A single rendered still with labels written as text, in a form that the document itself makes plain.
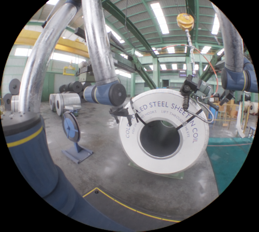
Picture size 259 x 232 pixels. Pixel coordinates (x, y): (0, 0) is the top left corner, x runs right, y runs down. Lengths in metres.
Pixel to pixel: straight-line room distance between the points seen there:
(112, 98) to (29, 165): 0.36
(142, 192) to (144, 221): 0.64
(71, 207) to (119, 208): 0.63
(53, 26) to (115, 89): 0.51
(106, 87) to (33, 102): 0.36
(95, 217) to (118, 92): 0.53
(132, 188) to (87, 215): 1.16
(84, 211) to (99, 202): 0.61
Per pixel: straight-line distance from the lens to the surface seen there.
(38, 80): 0.51
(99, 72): 0.39
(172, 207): 1.46
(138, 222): 0.96
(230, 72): 0.49
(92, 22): 0.45
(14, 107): 5.01
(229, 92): 0.74
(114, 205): 1.01
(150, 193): 1.49
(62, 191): 0.35
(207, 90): 0.87
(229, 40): 0.46
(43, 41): 0.56
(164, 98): 1.00
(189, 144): 1.14
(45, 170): 0.30
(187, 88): 0.84
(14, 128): 0.23
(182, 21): 1.14
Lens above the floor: 1.30
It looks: 5 degrees down
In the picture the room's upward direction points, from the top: 1 degrees clockwise
